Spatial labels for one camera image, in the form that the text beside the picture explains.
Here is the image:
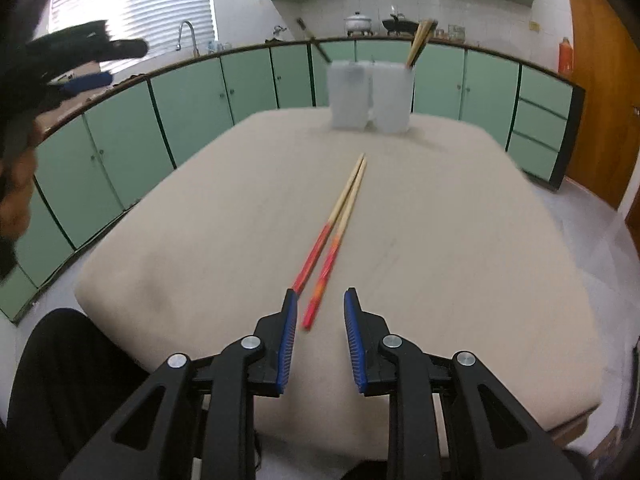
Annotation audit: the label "red patterned chopstick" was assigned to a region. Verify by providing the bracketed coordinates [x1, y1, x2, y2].
[292, 154, 366, 295]
[302, 157, 367, 330]

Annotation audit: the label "black chopstick silver band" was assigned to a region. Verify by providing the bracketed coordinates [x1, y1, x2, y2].
[296, 18, 332, 64]

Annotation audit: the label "green kitchen counter cabinets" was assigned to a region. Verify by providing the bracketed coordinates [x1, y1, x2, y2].
[1, 38, 586, 321]

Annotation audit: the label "person's left hand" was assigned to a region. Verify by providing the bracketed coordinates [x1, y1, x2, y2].
[1, 122, 41, 242]

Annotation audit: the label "window blinds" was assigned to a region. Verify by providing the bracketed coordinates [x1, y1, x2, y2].
[47, 0, 217, 76]

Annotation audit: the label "sink faucet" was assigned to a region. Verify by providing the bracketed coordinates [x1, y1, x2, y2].
[176, 19, 202, 59]

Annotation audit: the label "left white plastic container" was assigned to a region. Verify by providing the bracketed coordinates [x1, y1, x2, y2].
[326, 61, 371, 130]

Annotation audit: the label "white plastic container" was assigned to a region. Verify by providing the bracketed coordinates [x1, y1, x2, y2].
[326, 61, 371, 130]
[371, 63, 414, 134]

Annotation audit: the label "white cooking pot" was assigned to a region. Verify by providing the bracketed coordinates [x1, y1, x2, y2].
[344, 12, 373, 37]

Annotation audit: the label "right white plastic container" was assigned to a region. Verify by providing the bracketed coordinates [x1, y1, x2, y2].
[371, 63, 414, 134]

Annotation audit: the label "black wok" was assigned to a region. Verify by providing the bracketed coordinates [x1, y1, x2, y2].
[382, 14, 419, 37]

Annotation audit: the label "wooden door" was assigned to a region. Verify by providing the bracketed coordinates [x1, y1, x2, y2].
[568, 0, 639, 208]

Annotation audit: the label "red fire extinguisher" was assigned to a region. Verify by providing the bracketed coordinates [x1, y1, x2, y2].
[558, 37, 574, 77]

